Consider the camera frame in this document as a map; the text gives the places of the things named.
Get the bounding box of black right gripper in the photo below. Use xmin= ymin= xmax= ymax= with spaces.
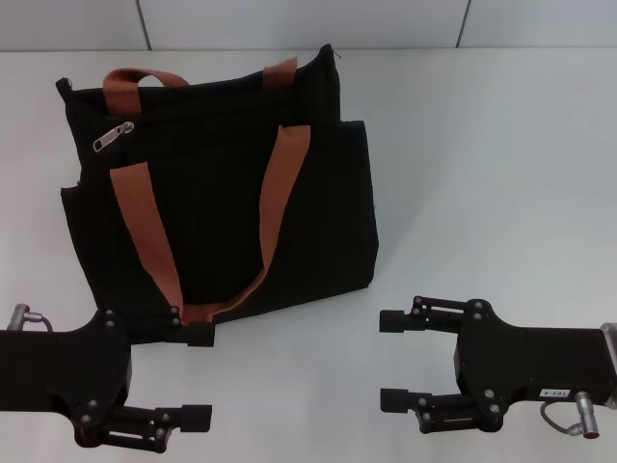
xmin=379 ymin=294 xmax=616 ymax=435

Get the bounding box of silver zipper pull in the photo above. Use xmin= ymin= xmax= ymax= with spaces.
xmin=92 ymin=121 xmax=136 ymax=153

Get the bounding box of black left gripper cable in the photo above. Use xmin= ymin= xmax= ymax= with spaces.
xmin=12 ymin=302 xmax=55 ymax=333

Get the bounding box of black bag with brown straps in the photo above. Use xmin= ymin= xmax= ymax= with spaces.
xmin=55 ymin=43 xmax=381 ymax=334

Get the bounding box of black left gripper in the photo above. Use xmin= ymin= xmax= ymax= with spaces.
xmin=0 ymin=305 xmax=216 ymax=448

